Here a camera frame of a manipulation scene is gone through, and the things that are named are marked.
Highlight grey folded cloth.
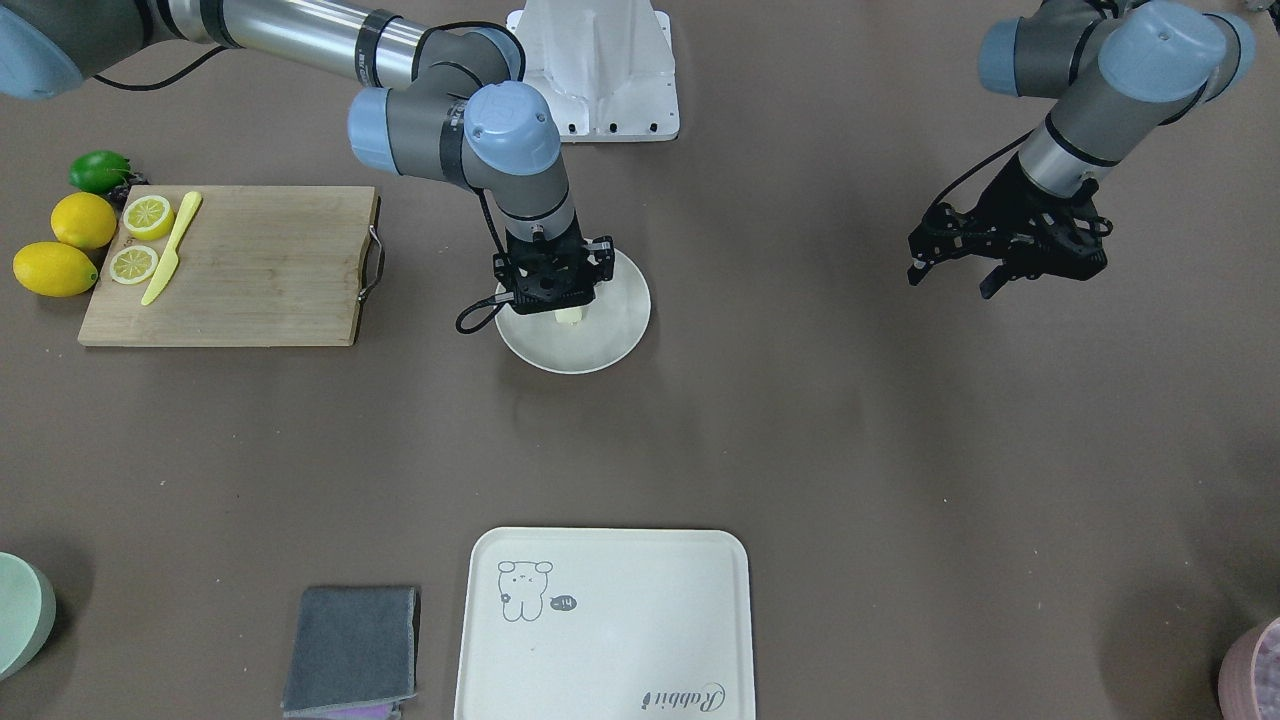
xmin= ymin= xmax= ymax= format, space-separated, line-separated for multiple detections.
xmin=282 ymin=585 xmax=419 ymax=719

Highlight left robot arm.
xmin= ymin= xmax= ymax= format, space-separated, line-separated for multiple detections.
xmin=908 ymin=1 xmax=1256 ymax=299

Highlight pink bowl of ice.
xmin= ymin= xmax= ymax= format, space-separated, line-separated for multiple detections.
xmin=1217 ymin=618 xmax=1279 ymax=719

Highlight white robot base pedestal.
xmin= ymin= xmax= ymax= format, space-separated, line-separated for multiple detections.
xmin=506 ymin=1 xmax=681 ymax=143

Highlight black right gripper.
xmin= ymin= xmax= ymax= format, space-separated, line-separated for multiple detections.
xmin=493 ymin=225 xmax=614 ymax=315

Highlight yellow plastic knife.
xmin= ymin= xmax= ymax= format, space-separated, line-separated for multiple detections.
xmin=140 ymin=190 xmax=204 ymax=306

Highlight dark purple grapes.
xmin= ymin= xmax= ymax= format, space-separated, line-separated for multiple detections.
xmin=111 ymin=172 xmax=150 ymax=197

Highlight whole yellow lemon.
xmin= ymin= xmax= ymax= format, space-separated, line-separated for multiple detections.
xmin=12 ymin=241 xmax=99 ymax=297
xmin=50 ymin=192 xmax=118 ymax=250

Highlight wooden cutting board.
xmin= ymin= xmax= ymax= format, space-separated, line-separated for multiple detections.
xmin=78 ymin=186 xmax=380 ymax=348

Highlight green lime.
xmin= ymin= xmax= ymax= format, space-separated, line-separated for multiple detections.
xmin=67 ymin=150 xmax=133 ymax=195

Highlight cream round plate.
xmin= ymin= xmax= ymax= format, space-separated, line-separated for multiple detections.
xmin=495 ymin=251 xmax=652 ymax=374

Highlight mint green bowl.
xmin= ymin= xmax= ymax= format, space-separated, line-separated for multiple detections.
xmin=1 ymin=552 xmax=56 ymax=680

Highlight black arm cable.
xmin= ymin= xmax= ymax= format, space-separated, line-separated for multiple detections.
xmin=925 ymin=129 xmax=1036 ymax=217
xmin=454 ymin=190 xmax=516 ymax=336

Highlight lemon half slice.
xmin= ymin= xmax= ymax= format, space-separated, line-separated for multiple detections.
xmin=122 ymin=193 xmax=177 ymax=242
xmin=104 ymin=243 xmax=160 ymax=286

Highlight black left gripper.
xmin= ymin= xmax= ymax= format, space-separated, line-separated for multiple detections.
xmin=908 ymin=152 xmax=1114 ymax=300

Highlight cream rabbit tray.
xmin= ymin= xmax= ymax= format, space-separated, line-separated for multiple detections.
xmin=454 ymin=527 xmax=756 ymax=719

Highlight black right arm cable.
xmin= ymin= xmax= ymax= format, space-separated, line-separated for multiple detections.
xmin=454 ymin=190 xmax=516 ymax=336

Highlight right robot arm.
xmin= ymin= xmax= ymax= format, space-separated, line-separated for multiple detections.
xmin=3 ymin=1 xmax=614 ymax=315

